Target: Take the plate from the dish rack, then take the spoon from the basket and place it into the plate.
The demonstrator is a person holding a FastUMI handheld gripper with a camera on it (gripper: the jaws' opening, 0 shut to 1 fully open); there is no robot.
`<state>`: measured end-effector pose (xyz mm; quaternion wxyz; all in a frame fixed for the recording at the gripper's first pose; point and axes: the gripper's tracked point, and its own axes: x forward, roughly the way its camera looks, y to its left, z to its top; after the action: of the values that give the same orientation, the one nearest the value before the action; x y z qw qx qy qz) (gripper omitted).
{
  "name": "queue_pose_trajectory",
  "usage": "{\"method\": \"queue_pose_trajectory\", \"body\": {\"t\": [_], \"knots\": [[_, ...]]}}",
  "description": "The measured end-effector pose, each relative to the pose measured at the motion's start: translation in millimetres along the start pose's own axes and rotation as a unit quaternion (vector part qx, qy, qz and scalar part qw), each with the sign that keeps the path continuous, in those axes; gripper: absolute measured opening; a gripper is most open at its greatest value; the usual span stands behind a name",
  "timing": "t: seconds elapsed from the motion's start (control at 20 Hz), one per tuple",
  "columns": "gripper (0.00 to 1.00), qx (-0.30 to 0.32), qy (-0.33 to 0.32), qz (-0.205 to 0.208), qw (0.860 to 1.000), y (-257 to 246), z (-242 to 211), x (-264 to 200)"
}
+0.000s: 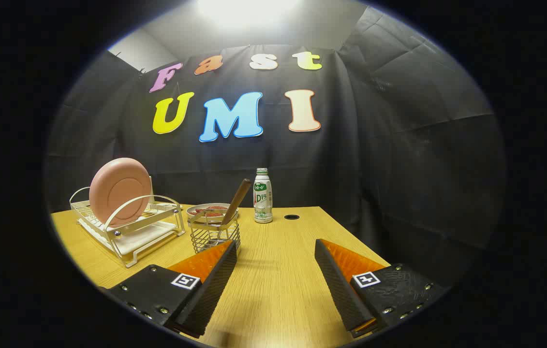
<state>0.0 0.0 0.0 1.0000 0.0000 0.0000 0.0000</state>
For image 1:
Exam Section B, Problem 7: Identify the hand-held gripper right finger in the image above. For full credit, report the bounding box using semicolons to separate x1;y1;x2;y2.
314;239;448;339

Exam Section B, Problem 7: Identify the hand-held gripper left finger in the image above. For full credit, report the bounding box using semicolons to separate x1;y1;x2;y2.
98;240;238;339

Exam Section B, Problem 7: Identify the metal wire basket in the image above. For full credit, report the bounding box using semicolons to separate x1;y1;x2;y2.
187;208;241;255

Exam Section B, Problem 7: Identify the white wire dish rack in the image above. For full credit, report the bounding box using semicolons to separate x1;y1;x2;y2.
69;186;186;268

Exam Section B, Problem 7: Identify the wooden handled spoon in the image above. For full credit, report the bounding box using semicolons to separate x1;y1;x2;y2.
206;178;251;242

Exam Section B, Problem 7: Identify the pink plate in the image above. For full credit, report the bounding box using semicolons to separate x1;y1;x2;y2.
89;158;152;228

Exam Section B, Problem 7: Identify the beige plate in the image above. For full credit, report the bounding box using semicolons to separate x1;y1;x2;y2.
186;203;231;219

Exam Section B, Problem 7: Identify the red meat slice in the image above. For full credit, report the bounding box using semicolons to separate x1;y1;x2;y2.
195;206;228;218

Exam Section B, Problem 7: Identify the white drink bottle green cap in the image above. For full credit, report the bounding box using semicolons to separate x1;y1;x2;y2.
253;168;273;224

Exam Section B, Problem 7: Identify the ceiling light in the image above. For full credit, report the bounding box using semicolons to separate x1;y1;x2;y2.
196;0;303;30

